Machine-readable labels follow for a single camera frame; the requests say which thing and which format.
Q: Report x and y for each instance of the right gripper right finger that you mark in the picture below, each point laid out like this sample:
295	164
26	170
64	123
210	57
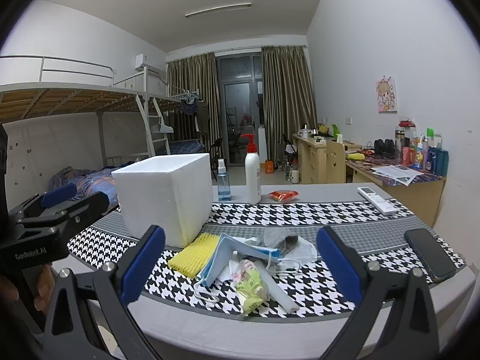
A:
410	330

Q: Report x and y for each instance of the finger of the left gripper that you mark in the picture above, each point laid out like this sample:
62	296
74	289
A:
57	196
85	212

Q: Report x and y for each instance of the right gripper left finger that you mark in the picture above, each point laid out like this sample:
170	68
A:
71	330

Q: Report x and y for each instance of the yellow foam mesh sleeve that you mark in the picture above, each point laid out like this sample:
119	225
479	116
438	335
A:
191	260

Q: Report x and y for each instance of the blue surgical face mask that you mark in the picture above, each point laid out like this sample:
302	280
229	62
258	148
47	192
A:
208	275

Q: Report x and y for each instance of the grey fuzzy sock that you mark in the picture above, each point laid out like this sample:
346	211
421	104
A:
295	250

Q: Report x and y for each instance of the green tissue packet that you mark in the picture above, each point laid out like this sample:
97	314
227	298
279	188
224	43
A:
251	290

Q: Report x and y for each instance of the white paper tissue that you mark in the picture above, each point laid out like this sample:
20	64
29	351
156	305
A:
247	240

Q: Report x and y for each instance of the person's left hand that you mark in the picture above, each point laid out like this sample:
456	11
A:
44	289

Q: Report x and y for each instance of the blue plaid quilt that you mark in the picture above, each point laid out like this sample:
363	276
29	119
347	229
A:
87	182

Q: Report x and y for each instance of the black smartphone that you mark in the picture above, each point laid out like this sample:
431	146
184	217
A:
433	257

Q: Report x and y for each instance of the white styrofoam box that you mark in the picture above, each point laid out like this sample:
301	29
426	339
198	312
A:
172	191

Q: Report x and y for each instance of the metal bunk bed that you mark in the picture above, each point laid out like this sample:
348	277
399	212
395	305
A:
67	86

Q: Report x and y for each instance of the white remote control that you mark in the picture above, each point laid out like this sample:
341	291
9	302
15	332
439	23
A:
383	206

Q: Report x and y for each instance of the wooden desk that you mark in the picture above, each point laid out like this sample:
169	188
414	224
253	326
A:
321	164

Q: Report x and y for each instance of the blue spray bottle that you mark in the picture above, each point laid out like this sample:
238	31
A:
223	182

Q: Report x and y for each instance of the black folding chair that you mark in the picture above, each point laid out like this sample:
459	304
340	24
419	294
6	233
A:
215	155

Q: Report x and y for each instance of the printed paper sheets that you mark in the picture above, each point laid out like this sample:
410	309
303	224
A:
400	174

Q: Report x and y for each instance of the houndstooth table cloth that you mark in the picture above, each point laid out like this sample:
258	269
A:
374	236

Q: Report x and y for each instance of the white pump lotion bottle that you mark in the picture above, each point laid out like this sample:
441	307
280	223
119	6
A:
252	170

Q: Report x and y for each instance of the black headphones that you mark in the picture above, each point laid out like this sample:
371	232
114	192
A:
385	148

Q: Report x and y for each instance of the red snack packet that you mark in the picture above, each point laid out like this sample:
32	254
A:
282	196

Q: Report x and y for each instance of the white floor jug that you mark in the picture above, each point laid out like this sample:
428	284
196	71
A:
294	174

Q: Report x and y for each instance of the orange jug on floor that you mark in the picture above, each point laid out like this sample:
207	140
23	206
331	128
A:
269	167

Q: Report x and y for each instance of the glass balcony door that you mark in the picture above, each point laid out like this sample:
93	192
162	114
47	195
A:
241	100

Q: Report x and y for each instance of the right brown curtain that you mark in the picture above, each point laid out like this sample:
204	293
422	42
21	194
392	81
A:
288	97

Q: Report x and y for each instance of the ceiling tube light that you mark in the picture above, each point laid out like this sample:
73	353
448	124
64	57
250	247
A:
226	7

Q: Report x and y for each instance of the wall air conditioner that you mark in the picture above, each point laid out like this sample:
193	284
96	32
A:
141	62

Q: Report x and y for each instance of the cartoon girl wall poster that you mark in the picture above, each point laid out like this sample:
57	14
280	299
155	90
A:
387	101

